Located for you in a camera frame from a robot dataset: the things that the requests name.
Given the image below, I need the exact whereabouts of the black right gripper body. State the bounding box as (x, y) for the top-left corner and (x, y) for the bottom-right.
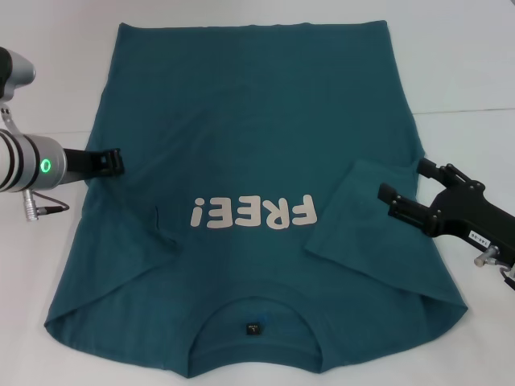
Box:
(426, 185), (515, 267)

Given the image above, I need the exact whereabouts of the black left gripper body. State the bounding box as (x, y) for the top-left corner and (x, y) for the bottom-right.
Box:
(63, 147), (97, 184)

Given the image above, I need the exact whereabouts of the teal t-shirt with FREE print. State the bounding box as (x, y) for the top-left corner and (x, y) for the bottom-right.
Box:
(43, 20), (470, 368)

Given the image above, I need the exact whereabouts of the right arm cable with connector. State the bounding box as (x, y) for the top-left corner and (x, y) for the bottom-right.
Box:
(473, 244), (515, 291)

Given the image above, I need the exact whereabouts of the arm cable with connector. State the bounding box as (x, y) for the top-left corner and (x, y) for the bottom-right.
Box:
(473, 244), (515, 291)
(22, 188), (72, 222)

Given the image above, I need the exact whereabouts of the left arm cable with connector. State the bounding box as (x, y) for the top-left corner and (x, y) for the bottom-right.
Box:
(22, 188), (72, 222)

